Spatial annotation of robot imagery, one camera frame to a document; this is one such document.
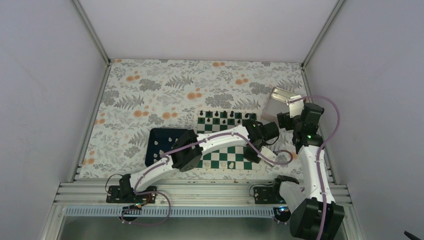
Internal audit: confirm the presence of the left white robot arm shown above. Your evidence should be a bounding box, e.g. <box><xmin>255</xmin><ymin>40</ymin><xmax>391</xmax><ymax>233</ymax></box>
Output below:
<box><xmin>117</xmin><ymin>120</ymin><xmax>280</xmax><ymax>203</ymax></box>

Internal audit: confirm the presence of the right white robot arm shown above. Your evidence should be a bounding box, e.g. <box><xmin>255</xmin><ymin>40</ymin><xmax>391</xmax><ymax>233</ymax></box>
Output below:
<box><xmin>270</xmin><ymin>101</ymin><xmax>345</xmax><ymax>240</ymax></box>

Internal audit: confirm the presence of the green white chess board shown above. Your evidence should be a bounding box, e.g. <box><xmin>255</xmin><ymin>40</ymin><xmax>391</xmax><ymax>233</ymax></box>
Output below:
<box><xmin>193</xmin><ymin>108</ymin><xmax>261</xmax><ymax>173</ymax></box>

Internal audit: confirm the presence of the black chess pieces row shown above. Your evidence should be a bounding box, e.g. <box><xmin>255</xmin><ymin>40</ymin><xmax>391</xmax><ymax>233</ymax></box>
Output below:
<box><xmin>194</xmin><ymin>109</ymin><xmax>259</xmax><ymax>126</ymax></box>

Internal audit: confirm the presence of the silver metal tin box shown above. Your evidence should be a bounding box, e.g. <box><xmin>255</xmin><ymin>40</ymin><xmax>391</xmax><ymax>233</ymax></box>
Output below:
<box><xmin>261</xmin><ymin>87</ymin><xmax>298</xmax><ymax>123</ymax></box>

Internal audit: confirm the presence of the dark blue plastic tray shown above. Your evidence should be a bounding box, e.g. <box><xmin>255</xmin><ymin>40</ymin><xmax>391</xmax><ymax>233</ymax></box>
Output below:
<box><xmin>144</xmin><ymin>128</ymin><xmax>196</xmax><ymax>172</ymax></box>

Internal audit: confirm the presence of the floral patterned table mat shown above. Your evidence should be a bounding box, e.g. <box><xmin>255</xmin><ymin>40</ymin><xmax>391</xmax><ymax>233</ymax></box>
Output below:
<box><xmin>79</xmin><ymin>59</ymin><xmax>307</xmax><ymax>179</ymax></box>

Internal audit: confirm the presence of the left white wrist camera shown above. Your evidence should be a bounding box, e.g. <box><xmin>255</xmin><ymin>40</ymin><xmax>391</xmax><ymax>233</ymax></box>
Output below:
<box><xmin>258</xmin><ymin>147</ymin><xmax>277</xmax><ymax>164</ymax></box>

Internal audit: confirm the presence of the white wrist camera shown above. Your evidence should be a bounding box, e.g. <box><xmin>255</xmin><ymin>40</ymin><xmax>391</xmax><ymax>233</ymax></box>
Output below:
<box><xmin>287</xmin><ymin>95</ymin><xmax>304</xmax><ymax>118</ymax></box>
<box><xmin>258</xmin><ymin>147</ymin><xmax>277</xmax><ymax>164</ymax></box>

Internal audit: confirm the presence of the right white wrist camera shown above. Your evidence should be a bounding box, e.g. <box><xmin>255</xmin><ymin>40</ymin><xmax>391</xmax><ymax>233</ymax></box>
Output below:
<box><xmin>287</xmin><ymin>95</ymin><xmax>304</xmax><ymax>118</ymax></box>

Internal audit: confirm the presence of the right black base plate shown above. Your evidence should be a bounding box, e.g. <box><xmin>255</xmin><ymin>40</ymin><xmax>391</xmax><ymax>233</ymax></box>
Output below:
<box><xmin>253</xmin><ymin>186</ymin><xmax>285</xmax><ymax>205</ymax></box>

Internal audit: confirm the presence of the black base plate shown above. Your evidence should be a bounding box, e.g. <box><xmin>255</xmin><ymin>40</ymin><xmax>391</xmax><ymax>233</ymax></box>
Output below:
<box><xmin>253</xmin><ymin>186</ymin><xmax>285</xmax><ymax>205</ymax></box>
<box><xmin>106</xmin><ymin>185</ymin><xmax>157</xmax><ymax>204</ymax></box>

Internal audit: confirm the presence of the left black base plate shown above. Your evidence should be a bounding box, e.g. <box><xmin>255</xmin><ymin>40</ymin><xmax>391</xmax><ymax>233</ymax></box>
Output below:
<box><xmin>106</xmin><ymin>185</ymin><xmax>157</xmax><ymax>204</ymax></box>

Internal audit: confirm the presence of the aluminium rail frame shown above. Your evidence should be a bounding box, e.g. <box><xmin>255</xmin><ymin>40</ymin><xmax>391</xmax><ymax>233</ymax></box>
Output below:
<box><xmin>52</xmin><ymin>178</ymin><xmax>353</xmax><ymax>218</ymax></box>

